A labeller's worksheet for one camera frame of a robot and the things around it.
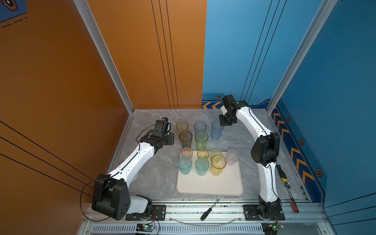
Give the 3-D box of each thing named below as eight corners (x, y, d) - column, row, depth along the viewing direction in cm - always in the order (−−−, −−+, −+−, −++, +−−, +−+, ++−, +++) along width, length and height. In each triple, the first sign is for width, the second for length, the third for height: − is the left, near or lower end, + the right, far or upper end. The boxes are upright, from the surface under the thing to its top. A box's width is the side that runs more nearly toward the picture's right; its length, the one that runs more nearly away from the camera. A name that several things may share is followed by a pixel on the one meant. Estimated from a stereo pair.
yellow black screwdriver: (282, 181, 86) (284, 180, 84) (276, 166, 92) (278, 164, 90) (286, 181, 86) (288, 180, 84) (279, 166, 92) (281, 164, 90)
